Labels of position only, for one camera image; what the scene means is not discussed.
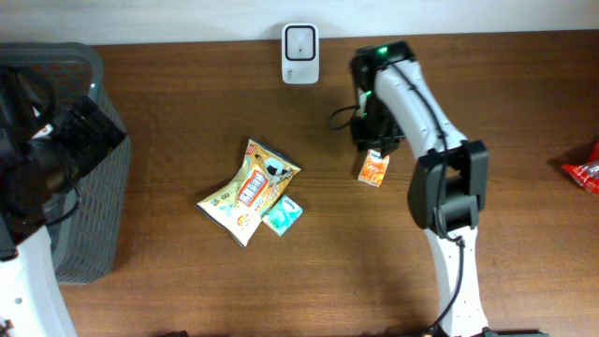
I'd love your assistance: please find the orange tissue pack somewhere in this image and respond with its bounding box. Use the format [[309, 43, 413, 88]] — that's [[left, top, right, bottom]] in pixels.
[[358, 149, 390, 187]]

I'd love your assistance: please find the teal tissue pack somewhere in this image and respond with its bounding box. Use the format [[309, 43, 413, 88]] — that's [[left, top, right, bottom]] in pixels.
[[262, 196, 303, 236]]

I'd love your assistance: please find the cream blue snack bag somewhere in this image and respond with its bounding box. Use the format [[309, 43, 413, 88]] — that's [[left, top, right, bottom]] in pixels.
[[197, 139, 300, 247]]

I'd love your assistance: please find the red candy bag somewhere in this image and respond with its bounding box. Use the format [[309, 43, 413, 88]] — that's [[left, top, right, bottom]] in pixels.
[[561, 139, 598, 196]]

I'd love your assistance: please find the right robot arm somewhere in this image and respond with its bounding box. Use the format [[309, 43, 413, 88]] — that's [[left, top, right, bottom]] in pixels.
[[349, 41, 490, 336]]

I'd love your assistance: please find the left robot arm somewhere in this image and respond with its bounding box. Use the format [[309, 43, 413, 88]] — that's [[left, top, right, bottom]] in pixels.
[[1, 66, 127, 336]]

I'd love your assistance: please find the grey plastic mesh basket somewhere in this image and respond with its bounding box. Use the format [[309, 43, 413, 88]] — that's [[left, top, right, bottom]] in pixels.
[[1, 42, 132, 285]]

